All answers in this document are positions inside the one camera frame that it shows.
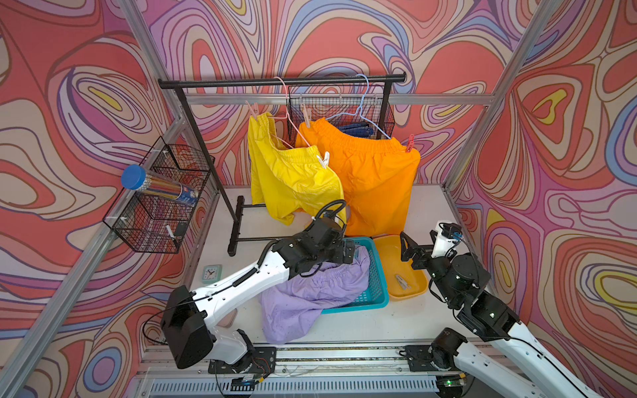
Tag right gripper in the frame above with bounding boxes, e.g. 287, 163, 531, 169
400, 231, 461, 307

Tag grey clothespin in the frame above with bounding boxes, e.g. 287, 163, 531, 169
395, 274, 411, 290

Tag lilac shorts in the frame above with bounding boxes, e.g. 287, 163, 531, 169
260, 245, 371, 345

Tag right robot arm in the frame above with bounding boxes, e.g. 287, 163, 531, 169
400, 222, 598, 397

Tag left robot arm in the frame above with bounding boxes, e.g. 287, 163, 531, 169
160, 199, 355, 372

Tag orange shorts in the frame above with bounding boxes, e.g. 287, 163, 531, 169
295, 119, 421, 236

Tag yellow shorts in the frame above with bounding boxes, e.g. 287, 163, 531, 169
247, 113, 344, 226

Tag yellow plastic tray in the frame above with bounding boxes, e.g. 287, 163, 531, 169
373, 235, 428, 301

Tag teal plastic basket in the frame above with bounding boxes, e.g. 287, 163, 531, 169
310, 237, 389, 314

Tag white clothespin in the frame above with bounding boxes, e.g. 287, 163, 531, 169
317, 152, 330, 169

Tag black clothes rack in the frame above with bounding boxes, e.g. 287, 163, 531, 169
158, 73, 407, 258

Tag red clothespin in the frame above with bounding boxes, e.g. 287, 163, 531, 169
406, 134, 415, 153

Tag mint small clock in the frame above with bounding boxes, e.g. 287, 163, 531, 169
201, 265, 222, 285

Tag pink flat case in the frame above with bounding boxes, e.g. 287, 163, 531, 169
217, 308, 238, 328

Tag beige clothespin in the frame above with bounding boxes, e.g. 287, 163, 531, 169
300, 104, 312, 129

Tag pink clothespin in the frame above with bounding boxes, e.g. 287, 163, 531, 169
246, 100, 259, 119

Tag blue capped pencil tube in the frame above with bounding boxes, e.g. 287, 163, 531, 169
120, 165, 199, 207

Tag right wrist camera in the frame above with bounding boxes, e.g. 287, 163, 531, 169
430, 221, 464, 260

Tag blue wire hanger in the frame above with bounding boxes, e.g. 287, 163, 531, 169
326, 73, 391, 139

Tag black wire basket back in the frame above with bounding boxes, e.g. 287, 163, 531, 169
290, 85, 395, 139

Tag black wire basket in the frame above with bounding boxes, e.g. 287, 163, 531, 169
290, 85, 395, 139
103, 138, 211, 254

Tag black wire basket left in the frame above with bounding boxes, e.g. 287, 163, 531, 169
103, 138, 211, 254

